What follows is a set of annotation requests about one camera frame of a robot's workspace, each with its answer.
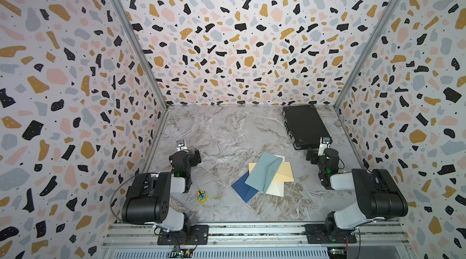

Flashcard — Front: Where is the light teal envelope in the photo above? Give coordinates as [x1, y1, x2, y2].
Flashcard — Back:
[245, 152, 283, 193]

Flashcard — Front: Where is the black briefcase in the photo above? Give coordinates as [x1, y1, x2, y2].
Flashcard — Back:
[283, 104, 333, 150]

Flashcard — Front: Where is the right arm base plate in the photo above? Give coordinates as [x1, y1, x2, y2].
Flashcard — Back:
[304, 224, 357, 244]

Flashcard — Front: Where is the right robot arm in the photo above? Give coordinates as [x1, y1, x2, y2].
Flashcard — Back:
[307, 148, 408, 236]

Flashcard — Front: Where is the small yellow round sticker toy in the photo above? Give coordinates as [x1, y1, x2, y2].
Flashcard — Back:
[196, 190, 208, 203]

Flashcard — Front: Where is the small circuit board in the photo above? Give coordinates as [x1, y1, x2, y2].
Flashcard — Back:
[170, 247, 195, 259]

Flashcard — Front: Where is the dark blue envelope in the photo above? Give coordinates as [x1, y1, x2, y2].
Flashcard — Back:
[232, 172, 258, 203]

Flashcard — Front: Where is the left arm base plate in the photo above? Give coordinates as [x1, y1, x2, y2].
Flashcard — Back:
[157, 225, 209, 246]

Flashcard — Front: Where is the yellow envelope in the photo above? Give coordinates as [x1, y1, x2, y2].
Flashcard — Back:
[248, 162, 294, 183]

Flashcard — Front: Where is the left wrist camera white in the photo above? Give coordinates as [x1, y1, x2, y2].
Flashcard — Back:
[177, 140, 188, 152]

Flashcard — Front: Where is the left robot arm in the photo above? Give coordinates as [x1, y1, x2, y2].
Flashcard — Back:
[121, 148, 201, 233]

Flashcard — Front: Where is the cream envelope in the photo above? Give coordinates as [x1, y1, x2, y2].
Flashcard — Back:
[263, 155, 284, 197]

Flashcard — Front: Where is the aluminium front rail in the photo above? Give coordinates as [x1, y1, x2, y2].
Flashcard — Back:
[100, 221, 415, 259]

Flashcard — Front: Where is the glittery silver tube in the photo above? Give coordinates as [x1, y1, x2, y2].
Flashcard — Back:
[169, 198, 199, 226]

